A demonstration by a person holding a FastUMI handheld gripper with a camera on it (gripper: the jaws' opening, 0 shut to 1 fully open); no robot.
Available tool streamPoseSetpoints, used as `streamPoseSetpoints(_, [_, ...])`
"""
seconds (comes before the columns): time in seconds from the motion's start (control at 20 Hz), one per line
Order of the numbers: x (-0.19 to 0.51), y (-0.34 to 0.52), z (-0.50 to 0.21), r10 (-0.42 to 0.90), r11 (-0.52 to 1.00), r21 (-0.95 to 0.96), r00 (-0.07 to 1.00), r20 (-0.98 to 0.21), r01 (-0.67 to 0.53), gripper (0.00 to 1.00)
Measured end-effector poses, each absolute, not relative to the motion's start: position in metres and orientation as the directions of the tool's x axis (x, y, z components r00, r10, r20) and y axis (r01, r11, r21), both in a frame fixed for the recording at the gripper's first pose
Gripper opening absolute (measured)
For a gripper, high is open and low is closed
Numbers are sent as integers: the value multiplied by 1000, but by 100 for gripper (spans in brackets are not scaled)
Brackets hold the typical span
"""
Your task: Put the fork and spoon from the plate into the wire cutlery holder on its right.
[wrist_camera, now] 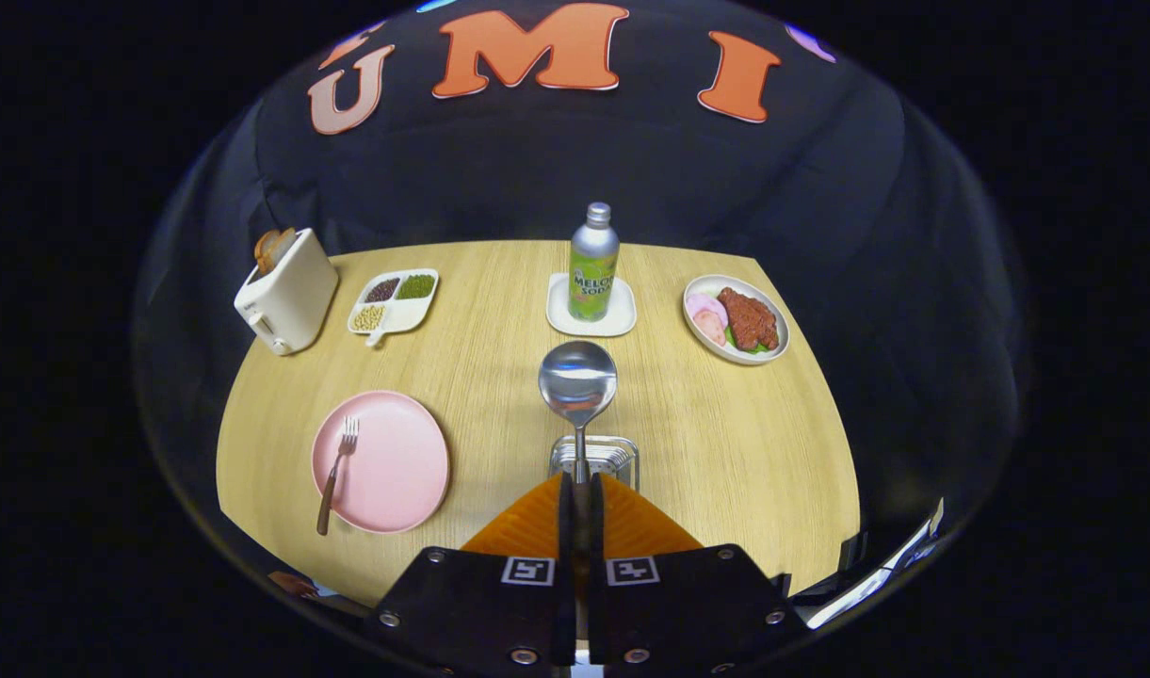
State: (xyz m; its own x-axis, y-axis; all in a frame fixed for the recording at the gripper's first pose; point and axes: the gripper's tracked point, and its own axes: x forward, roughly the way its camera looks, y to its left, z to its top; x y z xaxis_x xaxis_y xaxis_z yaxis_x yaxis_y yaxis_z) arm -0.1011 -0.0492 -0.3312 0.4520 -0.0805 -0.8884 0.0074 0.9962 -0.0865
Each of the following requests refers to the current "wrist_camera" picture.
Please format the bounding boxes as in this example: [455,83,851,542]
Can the toast slices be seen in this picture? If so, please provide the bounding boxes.
[253,227,298,276]

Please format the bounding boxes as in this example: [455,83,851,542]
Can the metal spoon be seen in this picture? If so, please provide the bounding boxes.
[538,340,619,566]

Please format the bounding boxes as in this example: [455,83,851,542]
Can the white toaster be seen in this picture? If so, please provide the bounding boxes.
[234,228,340,356]

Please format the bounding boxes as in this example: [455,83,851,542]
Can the pink round plate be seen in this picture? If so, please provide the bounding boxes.
[311,390,451,535]

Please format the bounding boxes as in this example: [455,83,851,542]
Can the metal fork with brown handle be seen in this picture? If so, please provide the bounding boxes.
[316,415,361,537]

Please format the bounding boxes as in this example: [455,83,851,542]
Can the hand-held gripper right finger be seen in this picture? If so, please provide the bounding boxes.
[589,471,811,678]

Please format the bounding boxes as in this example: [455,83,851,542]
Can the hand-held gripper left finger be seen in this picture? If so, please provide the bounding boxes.
[365,471,575,678]

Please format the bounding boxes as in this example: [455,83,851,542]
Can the white square coaster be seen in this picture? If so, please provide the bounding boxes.
[546,273,638,338]

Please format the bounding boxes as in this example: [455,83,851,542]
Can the wire cutlery rack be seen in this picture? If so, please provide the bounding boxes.
[548,434,640,492]

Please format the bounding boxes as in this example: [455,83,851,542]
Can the green soda bottle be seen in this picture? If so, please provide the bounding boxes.
[568,202,621,323]

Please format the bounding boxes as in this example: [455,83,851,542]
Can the white oval plate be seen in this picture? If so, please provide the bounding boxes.
[682,274,790,365]

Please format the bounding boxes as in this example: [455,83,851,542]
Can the white divided dish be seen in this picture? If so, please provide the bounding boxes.
[348,268,441,349]

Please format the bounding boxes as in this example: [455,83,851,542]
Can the brown meat piece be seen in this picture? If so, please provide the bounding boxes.
[716,287,781,352]

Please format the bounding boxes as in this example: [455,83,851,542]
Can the reddish brown round object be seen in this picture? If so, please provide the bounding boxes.
[268,570,321,600]

